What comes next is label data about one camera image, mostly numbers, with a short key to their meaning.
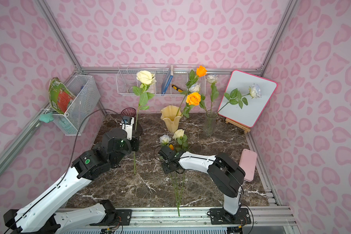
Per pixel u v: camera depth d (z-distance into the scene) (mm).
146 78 605
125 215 740
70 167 430
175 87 977
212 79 858
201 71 831
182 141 1003
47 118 621
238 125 1068
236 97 824
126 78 977
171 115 979
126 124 540
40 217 376
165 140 977
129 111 959
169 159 685
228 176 464
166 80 881
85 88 881
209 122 972
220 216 729
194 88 812
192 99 719
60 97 741
